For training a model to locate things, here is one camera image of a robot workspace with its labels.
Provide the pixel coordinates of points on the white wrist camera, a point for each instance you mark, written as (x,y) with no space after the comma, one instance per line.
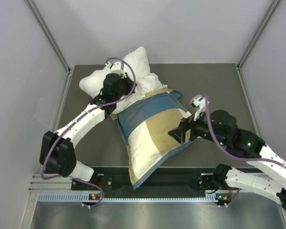
(200,103)
(116,67)

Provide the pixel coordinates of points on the grey slotted cable duct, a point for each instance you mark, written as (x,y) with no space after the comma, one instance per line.
(91,198)

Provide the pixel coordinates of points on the aluminium frame post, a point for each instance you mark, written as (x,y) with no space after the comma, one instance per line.
(41,22)
(261,27)

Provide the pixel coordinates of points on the white pillow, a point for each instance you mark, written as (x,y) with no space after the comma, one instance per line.
(147,83)

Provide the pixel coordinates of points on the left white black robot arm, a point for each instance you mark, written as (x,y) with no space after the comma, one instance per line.
(58,148)

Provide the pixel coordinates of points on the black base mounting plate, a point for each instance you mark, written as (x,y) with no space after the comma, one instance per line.
(115,178)

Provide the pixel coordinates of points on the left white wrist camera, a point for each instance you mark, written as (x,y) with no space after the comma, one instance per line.
(116,67)

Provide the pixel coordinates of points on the right aluminium frame post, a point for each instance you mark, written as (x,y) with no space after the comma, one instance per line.
(261,27)

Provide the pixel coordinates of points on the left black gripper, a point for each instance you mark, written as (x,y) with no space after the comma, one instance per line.
(130,84)

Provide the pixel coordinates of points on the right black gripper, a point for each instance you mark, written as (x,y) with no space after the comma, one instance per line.
(179,133)

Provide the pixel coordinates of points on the left aluminium frame post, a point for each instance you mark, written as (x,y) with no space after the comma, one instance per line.
(41,22)

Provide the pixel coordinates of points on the checkered blue beige white pillowcase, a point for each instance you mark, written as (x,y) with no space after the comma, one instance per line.
(144,127)

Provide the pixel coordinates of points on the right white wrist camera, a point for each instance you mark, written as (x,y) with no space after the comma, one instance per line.
(200,103)

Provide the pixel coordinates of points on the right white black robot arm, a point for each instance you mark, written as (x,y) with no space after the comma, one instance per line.
(243,145)

